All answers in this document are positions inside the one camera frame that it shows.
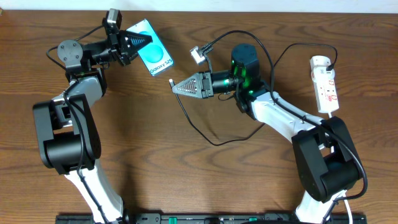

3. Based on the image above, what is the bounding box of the black left camera cable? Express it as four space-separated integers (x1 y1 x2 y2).
45 24 109 224

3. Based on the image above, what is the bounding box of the black camera cable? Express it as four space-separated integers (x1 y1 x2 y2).
45 24 109 224
201 30 369 224

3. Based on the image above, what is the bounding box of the white charger plug adapter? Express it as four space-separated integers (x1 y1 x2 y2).
310 55 334 71

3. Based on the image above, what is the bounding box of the Galaxy S25 smartphone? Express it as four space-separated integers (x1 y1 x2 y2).
127 19 174 77

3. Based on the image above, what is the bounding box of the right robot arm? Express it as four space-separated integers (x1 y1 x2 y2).
171 44 367 223

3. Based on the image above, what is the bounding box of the black right camera cable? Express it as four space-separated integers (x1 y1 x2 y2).
201 30 369 224

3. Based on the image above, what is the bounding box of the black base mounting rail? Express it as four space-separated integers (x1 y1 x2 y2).
55 213 368 224

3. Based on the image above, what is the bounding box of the black charging cable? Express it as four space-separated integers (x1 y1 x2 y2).
169 42 338 147

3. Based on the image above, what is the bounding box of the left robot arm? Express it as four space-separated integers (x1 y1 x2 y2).
32 30 152 223

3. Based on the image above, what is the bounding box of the white power strip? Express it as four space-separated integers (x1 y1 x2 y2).
311 67 339 114

